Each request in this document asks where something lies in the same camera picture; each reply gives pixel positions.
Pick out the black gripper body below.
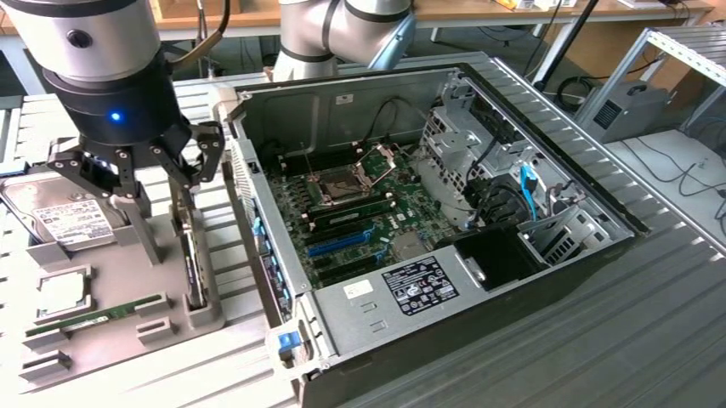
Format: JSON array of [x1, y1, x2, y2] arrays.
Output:
[[41, 53, 193, 150]]

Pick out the graphics card with metal bracket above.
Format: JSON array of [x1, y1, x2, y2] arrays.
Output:
[[168, 176, 209, 311]]

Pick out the silver hard disk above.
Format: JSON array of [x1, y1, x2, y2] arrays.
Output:
[[0, 172, 129, 252]]

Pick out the grey parts rack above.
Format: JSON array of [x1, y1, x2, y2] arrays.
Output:
[[15, 180, 228, 383]]

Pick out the CPU socket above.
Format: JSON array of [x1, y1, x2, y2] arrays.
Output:
[[308, 169, 364, 205]]

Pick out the brown cardboard box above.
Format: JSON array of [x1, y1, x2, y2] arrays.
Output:
[[160, 0, 245, 19]]

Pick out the installed RAM stick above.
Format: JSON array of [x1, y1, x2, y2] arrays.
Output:
[[308, 197, 396, 229]]

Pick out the metal socket cover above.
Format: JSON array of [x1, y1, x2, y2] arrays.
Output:
[[353, 144, 401, 188]]

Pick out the CPU chip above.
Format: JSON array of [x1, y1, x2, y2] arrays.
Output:
[[36, 274, 92, 318]]

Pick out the blue expansion slot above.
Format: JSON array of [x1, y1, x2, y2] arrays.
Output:
[[305, 231, 369, 258]]

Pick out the green RAM stick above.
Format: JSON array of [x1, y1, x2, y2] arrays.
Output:
[[25, 295, 162, 337]]

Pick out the green motherboard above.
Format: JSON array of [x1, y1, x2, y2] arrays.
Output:
[[262, 142, 449, 290]]

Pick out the silver chipset heatsink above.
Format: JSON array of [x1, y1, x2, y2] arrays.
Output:
[[392, 235, 431, 261]]

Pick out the silver perforated drive cage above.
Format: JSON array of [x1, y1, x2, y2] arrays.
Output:
[[419, 105, 537, 222]]

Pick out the silver power supply with label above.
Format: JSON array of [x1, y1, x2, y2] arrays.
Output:
[[308, 246, 488, 358]]

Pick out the open black PC case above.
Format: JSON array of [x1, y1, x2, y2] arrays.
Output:
[[206, 62, 653, 408]]

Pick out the white boxes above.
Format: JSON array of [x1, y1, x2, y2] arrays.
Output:
[[495, 0, 573, 12]]

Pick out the black slanted pole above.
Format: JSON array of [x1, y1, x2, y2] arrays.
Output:
[[532, 0, 601, 90]]

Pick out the grey computer tower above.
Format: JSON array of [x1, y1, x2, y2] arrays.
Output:
[[588, 80, 669, 144]]

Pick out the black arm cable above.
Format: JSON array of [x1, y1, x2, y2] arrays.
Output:
[[169, 0, 232, 71]]

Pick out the black looped wire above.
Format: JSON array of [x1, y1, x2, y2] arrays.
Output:
[[361, 97, 420, 141]]

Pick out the black wire bundle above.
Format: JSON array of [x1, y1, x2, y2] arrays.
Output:
[[461, 176, 525, 229]]

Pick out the blue wire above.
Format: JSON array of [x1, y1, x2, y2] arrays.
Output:
[[517, 163, 540, 224]]

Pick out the black cable coil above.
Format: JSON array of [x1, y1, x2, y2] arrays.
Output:
[[557, 76, 593, 105]]

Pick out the aluminium frame shelf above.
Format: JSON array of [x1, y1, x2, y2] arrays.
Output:
[[575, 25, 726, 141]]

